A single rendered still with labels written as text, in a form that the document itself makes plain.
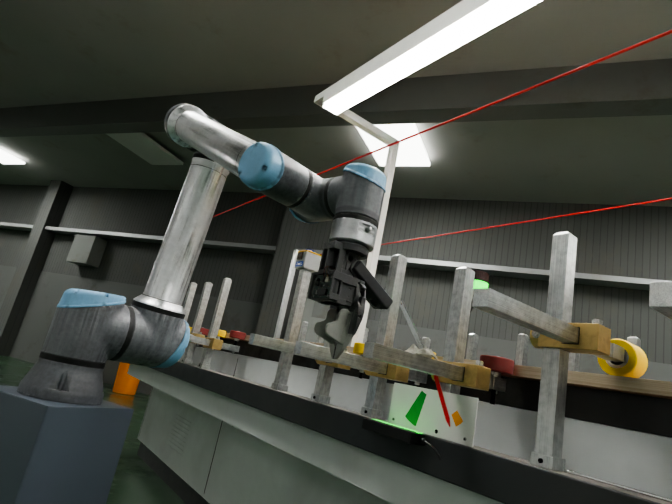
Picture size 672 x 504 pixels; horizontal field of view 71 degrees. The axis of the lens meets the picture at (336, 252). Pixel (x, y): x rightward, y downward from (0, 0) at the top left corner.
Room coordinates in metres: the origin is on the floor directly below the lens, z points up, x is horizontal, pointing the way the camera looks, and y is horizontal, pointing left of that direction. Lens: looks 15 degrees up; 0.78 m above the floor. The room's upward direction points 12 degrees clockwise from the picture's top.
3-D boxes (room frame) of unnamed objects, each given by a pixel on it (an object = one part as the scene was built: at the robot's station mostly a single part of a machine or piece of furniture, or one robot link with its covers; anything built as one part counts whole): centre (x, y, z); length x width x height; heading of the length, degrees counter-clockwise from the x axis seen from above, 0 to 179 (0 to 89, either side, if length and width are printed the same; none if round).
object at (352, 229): (0.88, -0.03, 1.05); 0.10 x 0.09 x 0.05; 34
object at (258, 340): (1.46, 0.00, 0.84); 0.44 x 0.03 x 0.04; 124
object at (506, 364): (1.16, -0.44, 0.85); 0.08 x 0.08 x 0.11
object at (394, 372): (1.32, -0.20, 0.83); 0.14 x 0.06 x 0.05; 34
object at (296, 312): (1.76, 0.10, 0.92); 0.05 x 0.05 x 0.45; 34
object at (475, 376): (1.11, -0.34, 0.84); 0.14 x 0.06 x 0.05; 34
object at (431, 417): (1.14, -0.29, 0.75); 0.26 x 0.01 x 0.10; 34
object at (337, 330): (0.86, -0.03, 0.86); 0.06 x 0.03 x 0.09; 124
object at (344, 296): (0.87, -0.02, 0.96); 0.09 x 0.08 x 0.12; 124
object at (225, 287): (2.37, 0.51, 0.92); 0.04 x 0.04 x 0.48; 34
